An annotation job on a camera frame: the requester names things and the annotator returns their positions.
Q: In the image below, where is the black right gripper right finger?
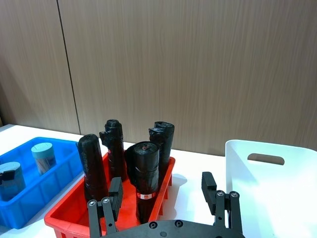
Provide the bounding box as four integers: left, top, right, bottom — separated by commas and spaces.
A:
201, 171, 245, 235

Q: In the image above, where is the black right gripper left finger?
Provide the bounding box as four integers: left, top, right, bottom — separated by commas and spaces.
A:
87, 177, 124, 238

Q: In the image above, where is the black bag roll, red label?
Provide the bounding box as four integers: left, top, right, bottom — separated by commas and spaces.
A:
124, 141, 160, 224

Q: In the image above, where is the cone-shaped black bag roll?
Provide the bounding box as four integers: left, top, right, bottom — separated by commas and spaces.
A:
77, 133, 110, 203

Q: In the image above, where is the red plastic bin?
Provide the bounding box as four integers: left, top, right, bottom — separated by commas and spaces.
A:
44, 151, 176, 238

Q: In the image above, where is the thin crumpled black bag roll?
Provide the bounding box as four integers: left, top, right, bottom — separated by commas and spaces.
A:
99, 119, 128, 183

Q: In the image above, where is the tall black bag roll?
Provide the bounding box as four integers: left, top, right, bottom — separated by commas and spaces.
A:
148, 121, 175, 189

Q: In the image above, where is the blue plastic bin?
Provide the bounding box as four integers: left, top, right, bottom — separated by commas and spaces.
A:
0, 136, 84, 230

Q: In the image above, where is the blue bag roll, teal end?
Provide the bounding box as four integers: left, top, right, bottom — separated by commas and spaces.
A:
31, 142, 57, 176

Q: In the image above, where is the blue bag roll, black tab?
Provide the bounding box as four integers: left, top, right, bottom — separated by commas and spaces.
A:
0, 161, 26, 202

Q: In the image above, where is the white plastic basket with handle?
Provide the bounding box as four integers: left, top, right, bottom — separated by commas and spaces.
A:
224, 139, 317, 238

